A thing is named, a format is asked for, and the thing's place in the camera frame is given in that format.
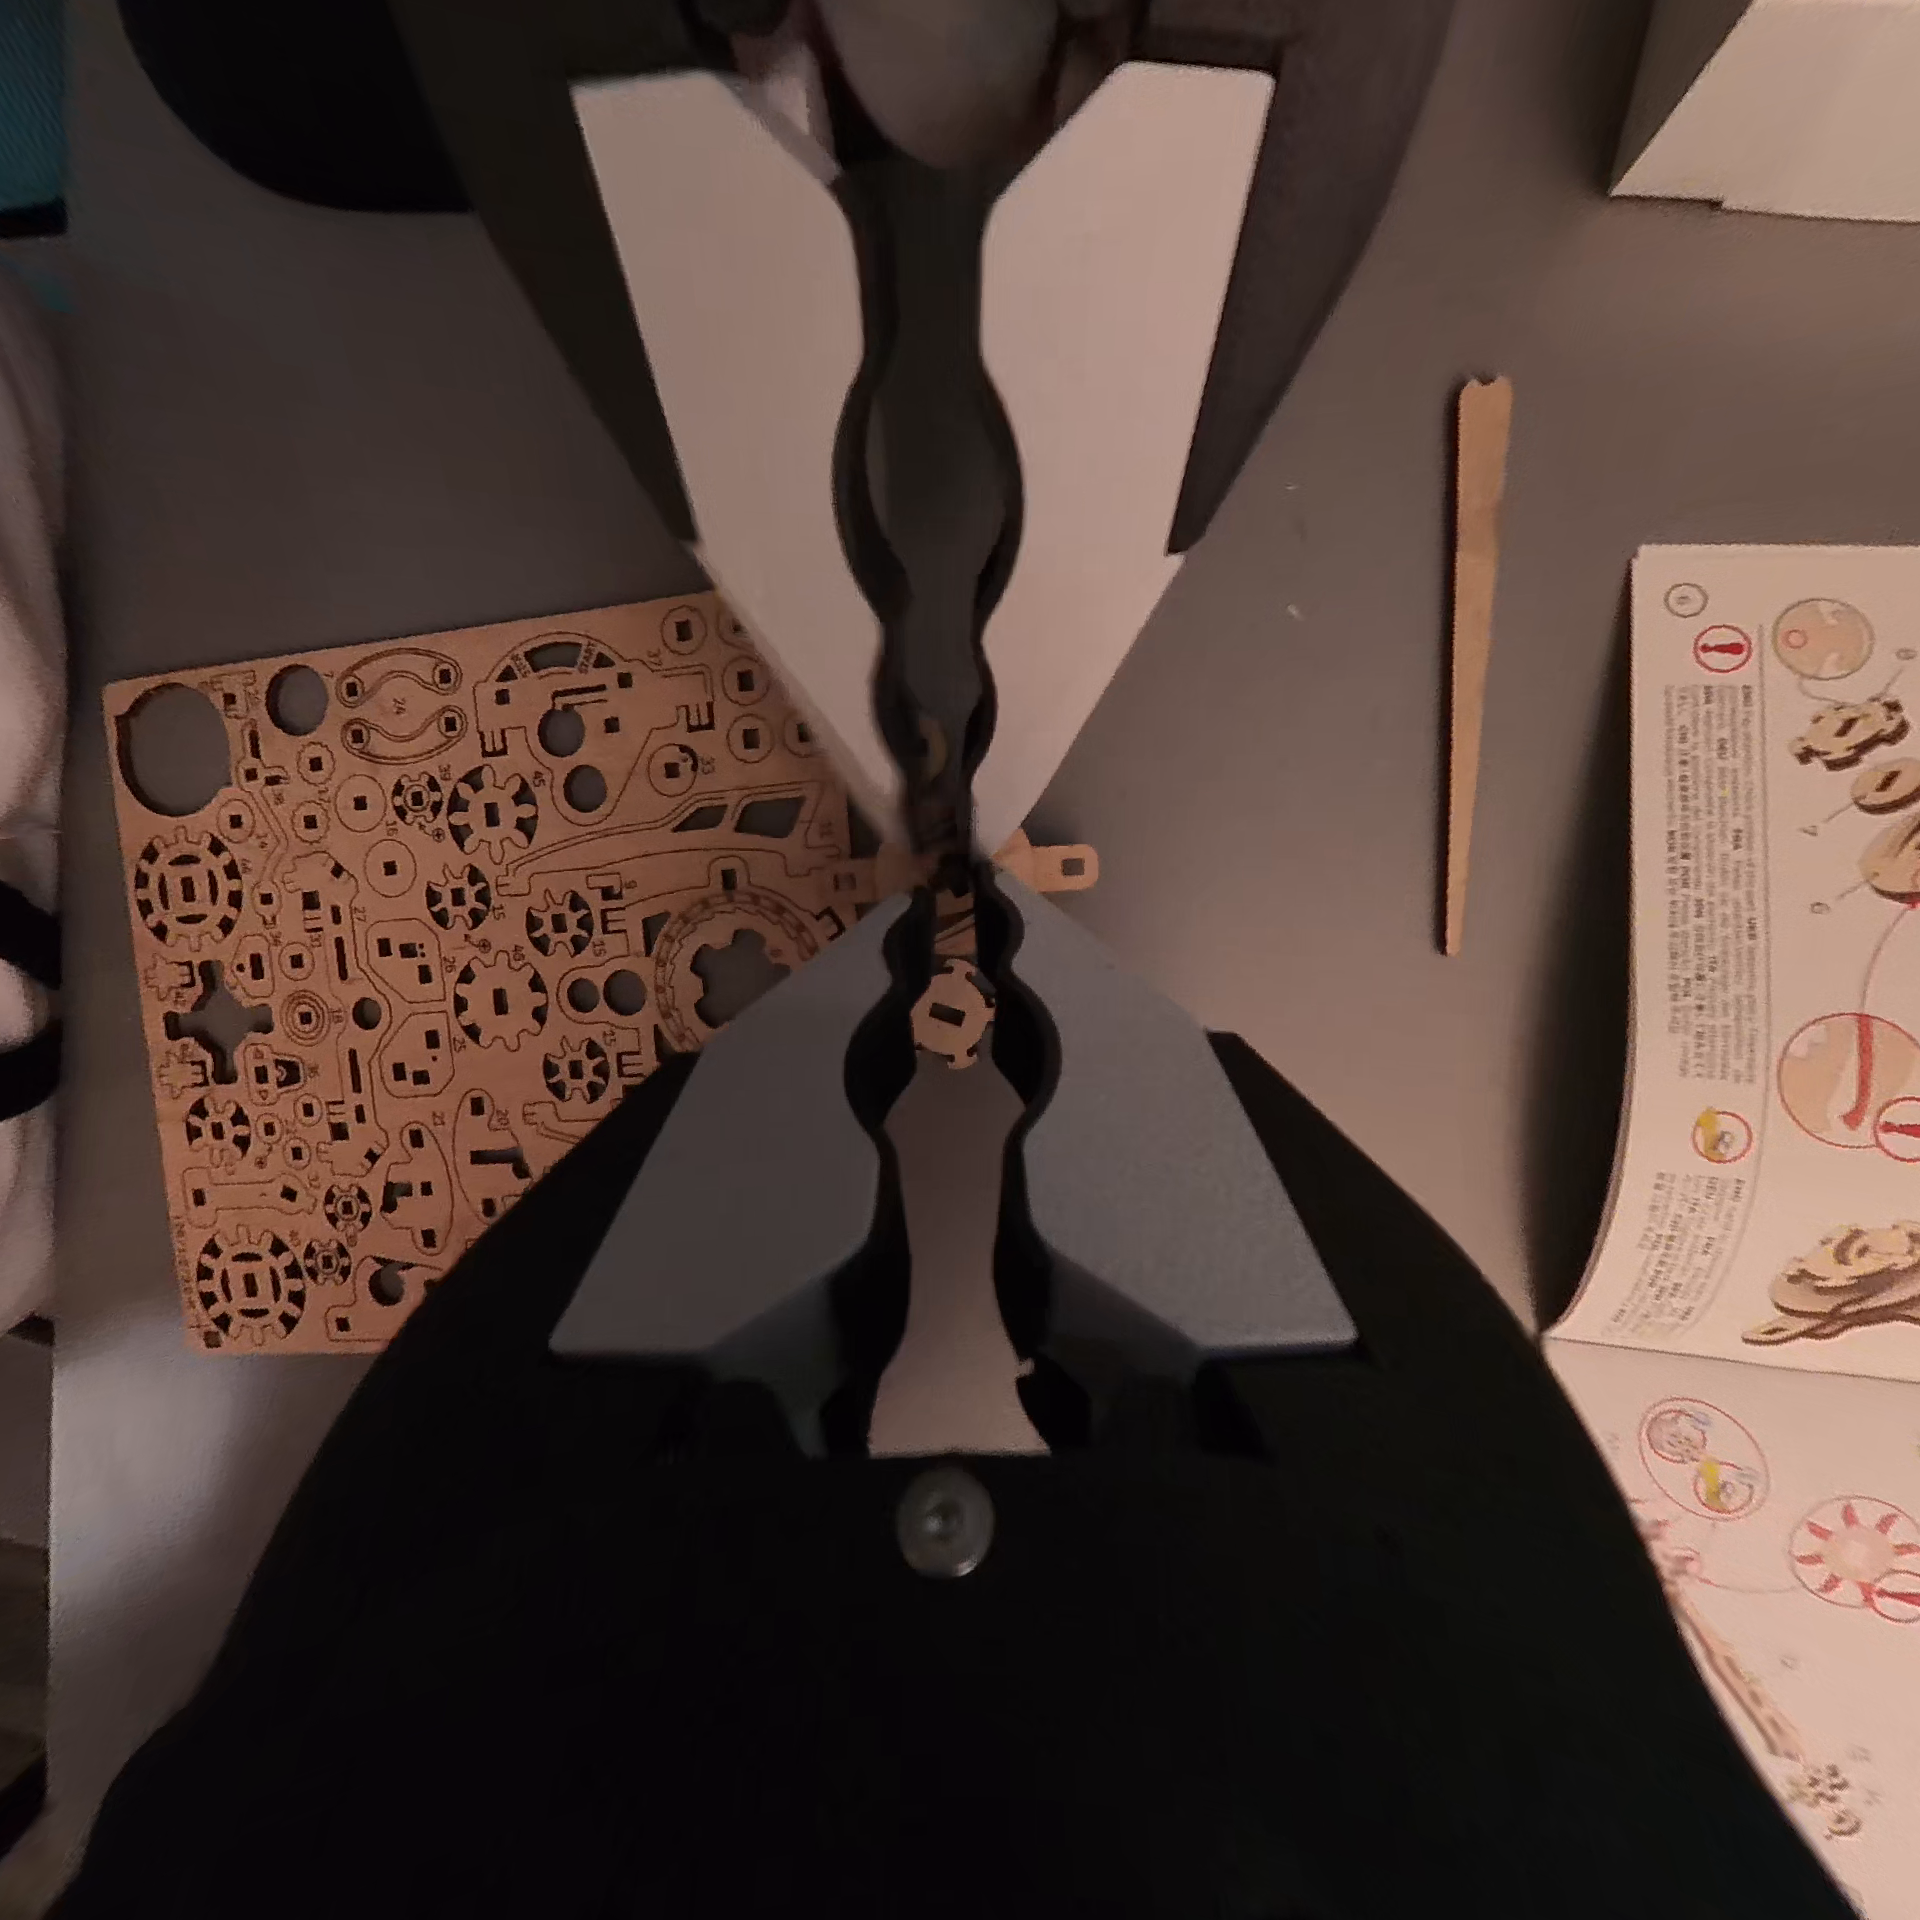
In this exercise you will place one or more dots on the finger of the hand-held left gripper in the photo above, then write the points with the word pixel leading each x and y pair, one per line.
pixel 720 299
pixel 1141 299

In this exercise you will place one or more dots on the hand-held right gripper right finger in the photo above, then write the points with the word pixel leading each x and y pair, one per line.
pixel 1184 1200

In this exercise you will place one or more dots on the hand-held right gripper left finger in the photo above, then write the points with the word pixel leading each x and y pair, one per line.
pixel 720 1200

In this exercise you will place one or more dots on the small wooden gear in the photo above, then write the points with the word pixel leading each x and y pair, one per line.
pixel 944 1042

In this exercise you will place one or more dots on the wooden parts sheet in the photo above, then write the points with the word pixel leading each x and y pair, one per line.
pixel 451 839

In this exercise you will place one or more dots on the white cardboard box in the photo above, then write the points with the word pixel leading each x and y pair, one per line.
pixel 1799 135

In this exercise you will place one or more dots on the black wrist rest pad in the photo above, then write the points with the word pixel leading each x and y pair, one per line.
pixel 270 105

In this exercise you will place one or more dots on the thin wooden stick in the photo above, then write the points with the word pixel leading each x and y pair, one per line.
pixel 1472 674

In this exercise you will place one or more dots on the instruction booklet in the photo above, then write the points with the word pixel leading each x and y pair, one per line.
pixel 1770 975

